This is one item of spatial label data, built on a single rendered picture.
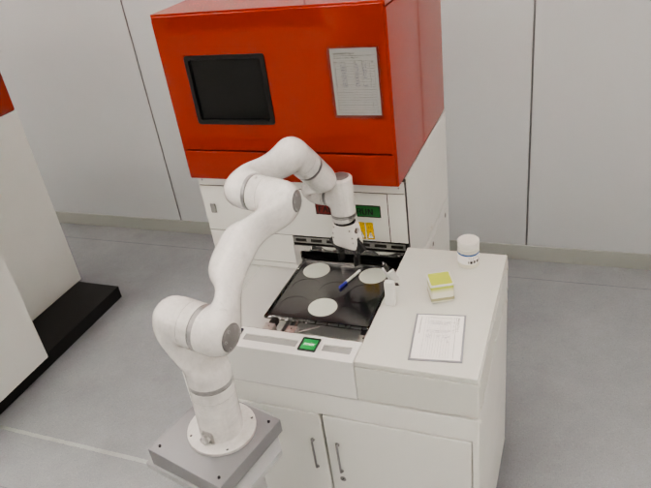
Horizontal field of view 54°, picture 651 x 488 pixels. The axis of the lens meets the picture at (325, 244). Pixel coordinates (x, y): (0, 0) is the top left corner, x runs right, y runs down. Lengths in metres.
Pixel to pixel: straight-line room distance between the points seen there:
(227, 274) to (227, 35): 0.88
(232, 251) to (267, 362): 0.47
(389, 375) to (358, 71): 0.91
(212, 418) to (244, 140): 1.00
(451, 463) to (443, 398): 0.25
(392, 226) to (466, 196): 1.62
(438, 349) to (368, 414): 0.30
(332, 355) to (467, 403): 0.39
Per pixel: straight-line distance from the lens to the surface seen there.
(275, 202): 1.63
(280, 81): 2.14
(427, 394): 1.83
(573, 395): 3.15
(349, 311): 2.13
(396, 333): 1.91
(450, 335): 1.89
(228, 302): 1.56
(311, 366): 1.90
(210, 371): 1.66
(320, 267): 2.37
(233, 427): 1.79
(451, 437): 1.93
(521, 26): 3.49
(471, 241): 2.14
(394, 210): 2.25
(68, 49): 4.72
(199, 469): 1.79
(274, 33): 2.10
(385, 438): 2.01
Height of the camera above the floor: 2.16
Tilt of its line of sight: 30 degrees down
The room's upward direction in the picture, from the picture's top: 8 degrees counter-clockwise
